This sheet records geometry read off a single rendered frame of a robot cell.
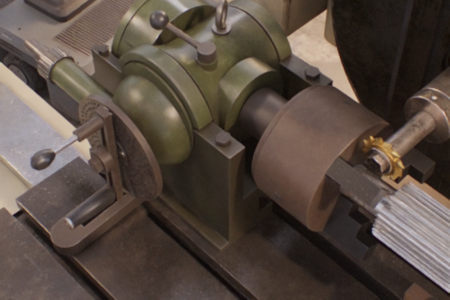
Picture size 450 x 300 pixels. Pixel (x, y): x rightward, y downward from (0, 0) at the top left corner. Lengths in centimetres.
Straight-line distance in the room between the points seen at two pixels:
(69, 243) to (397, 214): 53
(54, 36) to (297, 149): 181
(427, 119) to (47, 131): 100
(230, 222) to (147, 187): 15
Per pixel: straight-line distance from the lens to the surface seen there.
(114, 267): 137
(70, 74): 138
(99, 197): 133
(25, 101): 204
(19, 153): 190
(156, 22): 125
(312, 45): 317
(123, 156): 126
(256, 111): 125
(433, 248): 113
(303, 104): 118
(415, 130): 117
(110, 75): 137
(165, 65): 122
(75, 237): 138
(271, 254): 138
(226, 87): 125
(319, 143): 114
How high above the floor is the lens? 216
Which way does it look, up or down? 49 degrees down
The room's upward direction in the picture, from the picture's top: straight up
